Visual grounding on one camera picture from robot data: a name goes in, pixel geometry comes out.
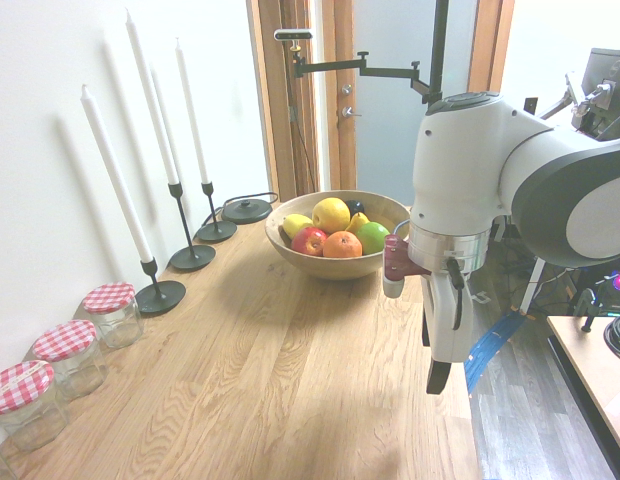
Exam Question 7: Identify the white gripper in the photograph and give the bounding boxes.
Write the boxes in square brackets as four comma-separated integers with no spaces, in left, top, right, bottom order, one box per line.
[420,271,476,396]

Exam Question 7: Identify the large round yellow fruit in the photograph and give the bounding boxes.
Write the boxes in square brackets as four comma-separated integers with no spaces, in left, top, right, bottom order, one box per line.
[310,197,352,235]

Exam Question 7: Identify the small yellow pear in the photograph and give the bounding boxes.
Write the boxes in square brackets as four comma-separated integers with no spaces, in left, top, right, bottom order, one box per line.
[344,211,372,236]

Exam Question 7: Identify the wooden fruit bowl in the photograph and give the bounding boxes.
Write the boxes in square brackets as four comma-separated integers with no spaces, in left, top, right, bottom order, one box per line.
[264,189,413,281]

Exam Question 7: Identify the green apple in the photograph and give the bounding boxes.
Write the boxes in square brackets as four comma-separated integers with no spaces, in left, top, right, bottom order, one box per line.
[355,221,392,256]

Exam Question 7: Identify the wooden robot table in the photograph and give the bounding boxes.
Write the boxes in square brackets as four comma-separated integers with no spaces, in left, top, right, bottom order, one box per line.
[545,313,620,469]

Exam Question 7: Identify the orange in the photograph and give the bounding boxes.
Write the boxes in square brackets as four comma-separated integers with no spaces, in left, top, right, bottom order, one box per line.
[322,230,365,260]

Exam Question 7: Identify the black table clamp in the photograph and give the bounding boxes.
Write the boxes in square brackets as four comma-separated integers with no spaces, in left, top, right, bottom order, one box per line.
[578,288,602,335]

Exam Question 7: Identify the red apple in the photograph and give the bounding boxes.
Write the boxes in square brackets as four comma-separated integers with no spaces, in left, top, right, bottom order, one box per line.
[289,226,330,258]

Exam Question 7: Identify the yellow lemon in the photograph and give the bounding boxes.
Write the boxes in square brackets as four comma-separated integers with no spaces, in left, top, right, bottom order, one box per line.
[281,213,316,241]

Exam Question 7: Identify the black round disc base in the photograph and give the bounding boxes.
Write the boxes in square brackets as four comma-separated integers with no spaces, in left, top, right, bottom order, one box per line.
[222,197,274,224]

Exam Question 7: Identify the black candle holder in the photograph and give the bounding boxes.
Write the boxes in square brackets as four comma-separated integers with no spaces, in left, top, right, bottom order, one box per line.
[195,180,239,245]
[134,256,188,318]
[167,181,217,273]

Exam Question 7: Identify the glass jar red checked lid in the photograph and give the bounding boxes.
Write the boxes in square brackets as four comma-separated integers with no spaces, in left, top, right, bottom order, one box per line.
[0,359,71,454]
[31,319,111,401]
[81,281,145,350]

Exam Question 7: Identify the black vertical pole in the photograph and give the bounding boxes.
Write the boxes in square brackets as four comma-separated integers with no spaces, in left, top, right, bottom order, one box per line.
[426,0,451,104]

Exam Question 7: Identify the black computer monitor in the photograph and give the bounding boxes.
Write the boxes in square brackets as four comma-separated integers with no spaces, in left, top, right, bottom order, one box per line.
[578,47,620,145]

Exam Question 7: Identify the white taper candle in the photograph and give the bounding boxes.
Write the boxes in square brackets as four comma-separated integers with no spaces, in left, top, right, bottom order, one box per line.
[124,7,182,187]
[79,83,155,265]
[174,36,211,185]

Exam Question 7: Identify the blue floor cable cover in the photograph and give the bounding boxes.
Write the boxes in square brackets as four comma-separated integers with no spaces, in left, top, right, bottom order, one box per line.
[462,308,527,400]

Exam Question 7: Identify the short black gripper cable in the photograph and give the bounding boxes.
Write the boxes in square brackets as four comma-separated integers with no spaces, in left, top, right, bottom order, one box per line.
[446,256,466,332]

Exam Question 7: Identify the maroon wrist camera mount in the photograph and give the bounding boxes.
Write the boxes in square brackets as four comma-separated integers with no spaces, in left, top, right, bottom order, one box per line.
[382,233,432,284]

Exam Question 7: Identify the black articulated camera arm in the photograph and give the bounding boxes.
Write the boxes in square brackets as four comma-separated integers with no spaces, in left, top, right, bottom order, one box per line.
[288,43,444,107]

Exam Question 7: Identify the wooden door frame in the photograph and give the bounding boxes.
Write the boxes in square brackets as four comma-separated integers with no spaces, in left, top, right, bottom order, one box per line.
[246,0,360,202]

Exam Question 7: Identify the grey stereo camera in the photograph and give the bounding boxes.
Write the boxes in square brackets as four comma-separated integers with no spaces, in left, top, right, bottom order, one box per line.
[273,28,314,43]

